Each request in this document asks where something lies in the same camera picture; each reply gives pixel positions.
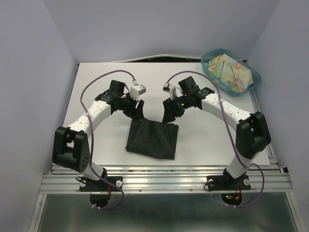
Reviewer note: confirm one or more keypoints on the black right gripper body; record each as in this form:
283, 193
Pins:
178, 105

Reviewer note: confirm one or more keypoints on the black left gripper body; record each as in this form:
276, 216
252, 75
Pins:
128, 105

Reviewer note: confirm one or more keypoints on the dark dotted skirt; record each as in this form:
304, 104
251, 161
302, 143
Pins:
152, 139

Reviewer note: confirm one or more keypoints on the pastel floral skirt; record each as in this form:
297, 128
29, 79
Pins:
231, 72

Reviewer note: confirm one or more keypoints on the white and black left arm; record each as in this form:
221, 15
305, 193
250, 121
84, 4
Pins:
71, 147

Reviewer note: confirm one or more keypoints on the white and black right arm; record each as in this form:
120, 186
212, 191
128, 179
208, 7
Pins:
252, 134

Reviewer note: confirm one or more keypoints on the teal plastic basket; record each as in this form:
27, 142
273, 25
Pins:
214, 53

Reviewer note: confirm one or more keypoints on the metal lower shelf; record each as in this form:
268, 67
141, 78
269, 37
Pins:
166, 213

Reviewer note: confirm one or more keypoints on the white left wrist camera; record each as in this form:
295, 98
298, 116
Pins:
136, 90

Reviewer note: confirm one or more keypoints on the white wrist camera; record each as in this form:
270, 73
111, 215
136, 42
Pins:
171, 89
136, 90

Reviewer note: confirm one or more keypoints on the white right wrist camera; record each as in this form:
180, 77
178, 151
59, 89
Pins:
171, 89

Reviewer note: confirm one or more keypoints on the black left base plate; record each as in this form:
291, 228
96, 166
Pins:
88, 185

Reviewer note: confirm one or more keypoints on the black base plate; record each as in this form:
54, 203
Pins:
224, 183
88, 185

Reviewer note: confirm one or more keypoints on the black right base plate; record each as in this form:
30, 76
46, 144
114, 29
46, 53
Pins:
224, 183

